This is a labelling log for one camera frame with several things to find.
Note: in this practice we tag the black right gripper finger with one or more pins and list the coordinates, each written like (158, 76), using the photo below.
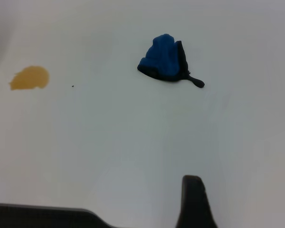
(194, 206)

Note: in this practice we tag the blue and black cloth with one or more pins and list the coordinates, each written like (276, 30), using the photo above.
(163, 57)

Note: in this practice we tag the black textured base mat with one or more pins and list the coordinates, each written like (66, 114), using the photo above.
(26, 216)

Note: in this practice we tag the brown coffee spill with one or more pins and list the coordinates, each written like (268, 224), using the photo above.
(29, 77)

